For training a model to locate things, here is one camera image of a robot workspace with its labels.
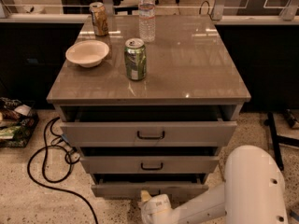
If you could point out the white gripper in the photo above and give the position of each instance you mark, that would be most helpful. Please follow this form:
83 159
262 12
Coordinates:
156 207

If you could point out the grey drawer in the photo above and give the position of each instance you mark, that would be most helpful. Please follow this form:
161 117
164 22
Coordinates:
180 191
149 164
149 134

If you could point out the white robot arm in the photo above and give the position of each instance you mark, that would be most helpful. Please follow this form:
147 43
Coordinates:
252 193

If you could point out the grey drawer cabinet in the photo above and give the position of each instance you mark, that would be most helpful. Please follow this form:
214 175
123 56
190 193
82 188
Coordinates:
191 77

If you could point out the green soda can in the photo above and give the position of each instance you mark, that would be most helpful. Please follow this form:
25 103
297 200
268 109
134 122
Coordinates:
135 59

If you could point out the black stand base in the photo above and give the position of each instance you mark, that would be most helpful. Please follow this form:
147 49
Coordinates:
278 139

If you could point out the white bowl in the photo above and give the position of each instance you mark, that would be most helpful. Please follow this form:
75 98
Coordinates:
88 53

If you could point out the clear plastic water bottle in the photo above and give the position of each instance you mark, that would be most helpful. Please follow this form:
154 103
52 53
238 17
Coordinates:
146 11

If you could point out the gold soda can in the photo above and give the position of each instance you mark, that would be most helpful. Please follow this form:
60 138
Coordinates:
99 18

